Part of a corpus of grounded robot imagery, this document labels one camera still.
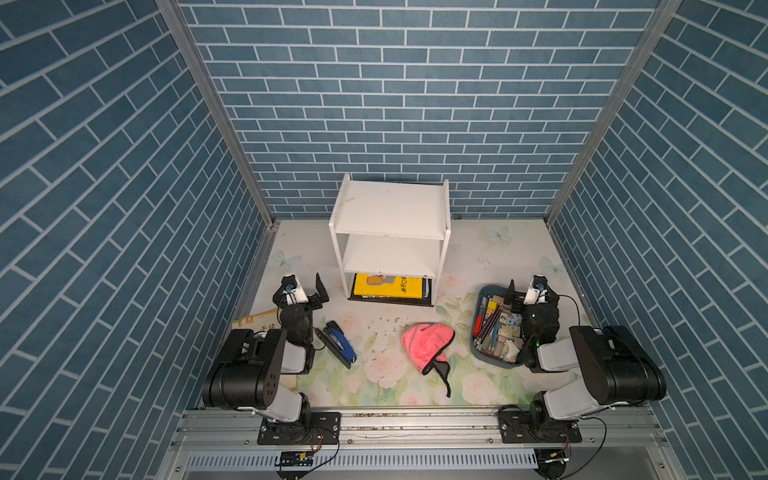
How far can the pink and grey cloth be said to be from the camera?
822 millimetres

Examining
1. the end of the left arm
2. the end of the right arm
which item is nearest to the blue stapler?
the end of the left arm

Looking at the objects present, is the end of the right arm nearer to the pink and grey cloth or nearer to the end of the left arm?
the pink and grey cloth

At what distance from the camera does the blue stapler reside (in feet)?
2.78

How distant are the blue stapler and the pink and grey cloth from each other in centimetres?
17

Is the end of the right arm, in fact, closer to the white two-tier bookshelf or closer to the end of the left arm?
the white two-tier bookshelf

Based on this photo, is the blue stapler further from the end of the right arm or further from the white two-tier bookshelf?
the end of the right arm
